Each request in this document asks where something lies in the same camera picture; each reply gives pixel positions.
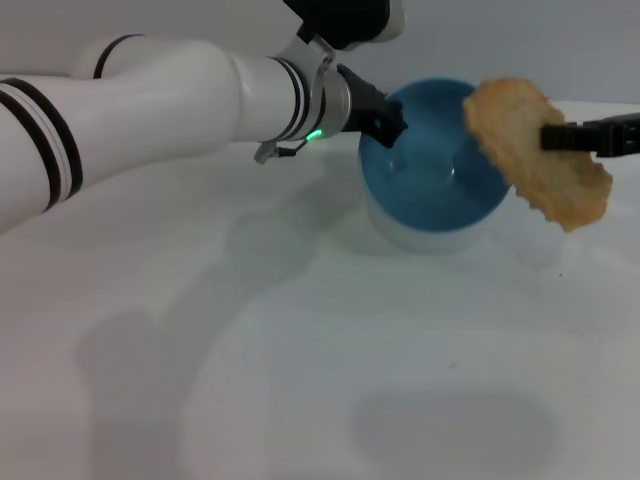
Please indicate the blue bowl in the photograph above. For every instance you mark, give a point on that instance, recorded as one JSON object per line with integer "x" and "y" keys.
{"x": 430, "y": 190}

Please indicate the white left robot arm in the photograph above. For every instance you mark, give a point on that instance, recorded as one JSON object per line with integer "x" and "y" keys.
{"x": 175, "y": 105}

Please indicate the golden brown bread loaf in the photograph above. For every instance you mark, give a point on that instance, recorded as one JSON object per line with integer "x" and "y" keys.
{"x": 515, "y": 135}

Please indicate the black white wrist camera box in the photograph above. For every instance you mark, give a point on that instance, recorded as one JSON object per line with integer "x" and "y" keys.
{"x": 350, "y": 20}

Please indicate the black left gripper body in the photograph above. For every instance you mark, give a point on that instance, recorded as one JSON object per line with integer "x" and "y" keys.
{"x": 365, "y": 105}

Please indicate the silver camera mounting bracket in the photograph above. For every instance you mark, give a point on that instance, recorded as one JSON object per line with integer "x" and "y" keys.
{"x": 310, "y": 57}

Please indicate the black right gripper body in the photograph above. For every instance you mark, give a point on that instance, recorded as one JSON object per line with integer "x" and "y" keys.
{"x": 622, "y": 136}

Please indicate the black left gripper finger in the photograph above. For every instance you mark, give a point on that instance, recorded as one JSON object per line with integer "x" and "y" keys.
{"x": 387, "y": 125}

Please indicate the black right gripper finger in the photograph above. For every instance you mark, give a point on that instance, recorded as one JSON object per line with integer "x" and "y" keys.
{"x": 570, "y": 136}

